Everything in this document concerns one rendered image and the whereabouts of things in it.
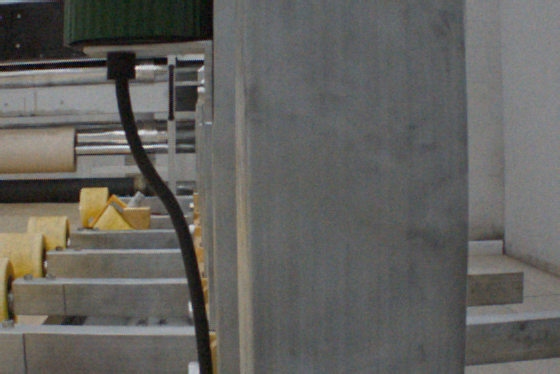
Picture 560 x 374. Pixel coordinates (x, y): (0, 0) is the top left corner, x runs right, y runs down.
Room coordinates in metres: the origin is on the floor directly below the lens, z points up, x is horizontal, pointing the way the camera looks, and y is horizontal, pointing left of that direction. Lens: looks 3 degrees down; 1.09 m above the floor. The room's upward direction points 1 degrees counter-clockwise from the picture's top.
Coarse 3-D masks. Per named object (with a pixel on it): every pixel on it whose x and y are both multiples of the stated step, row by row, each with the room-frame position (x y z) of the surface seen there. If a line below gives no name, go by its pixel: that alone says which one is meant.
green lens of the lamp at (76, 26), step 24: (72, 0) 0.42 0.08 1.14; (96, 0) 0.41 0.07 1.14; (120, 0) 0.40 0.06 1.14; (144, 0) 0.41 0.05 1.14; (168, 0) 0.41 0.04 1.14; (192, 0) 0.42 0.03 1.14; (72, 24) 0.42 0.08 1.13; (96, 24) 0.41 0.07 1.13; (120, 24) 0.40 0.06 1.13; (144, 24) 0.41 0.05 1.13; (168, 24) 0.41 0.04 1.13; (192, 24) 0.42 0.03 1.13
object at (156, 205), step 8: (128, 200) 2.19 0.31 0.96; (144, 200) 2.20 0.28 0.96; (152, 200) 2.20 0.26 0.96; (160, 200) 2.20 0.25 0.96; (184, 200) 2.20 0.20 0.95; (192, 200) 2.21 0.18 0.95; (120, 208) 2.19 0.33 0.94; (152, 208) 2.20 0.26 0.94; (160, 208) 2.20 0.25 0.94; (184, 208) 2.20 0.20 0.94
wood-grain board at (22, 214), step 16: (0, 208) 2.80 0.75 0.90; (16, 208) 2.79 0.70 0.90; (32, 208) 2.79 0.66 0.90; (48, 208) 2.79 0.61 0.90; (64, 208) 2.79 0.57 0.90; (0, 224) 2.29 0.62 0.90; (16, 224) 2.29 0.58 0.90; (80, 224) 2.29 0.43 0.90; (32, 320) 1.09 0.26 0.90; (48, 320) 1.12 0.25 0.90
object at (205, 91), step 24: (72, 48) 0.43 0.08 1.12; (96, 48) 0.42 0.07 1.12; (120, 48) 0.42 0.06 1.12; (144, 48) 0.42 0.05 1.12; (168, 48) 0.42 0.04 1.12; (192, 48) 0.42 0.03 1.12; (120, 72) 0.43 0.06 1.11; (120, 96) 0.43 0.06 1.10; (120, 120) 0.43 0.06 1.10; (144, 168) 0.43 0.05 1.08; (168, 192) 0.43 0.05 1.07; (192, 264) 0.43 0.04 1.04; (192, 288) 0.43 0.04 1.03
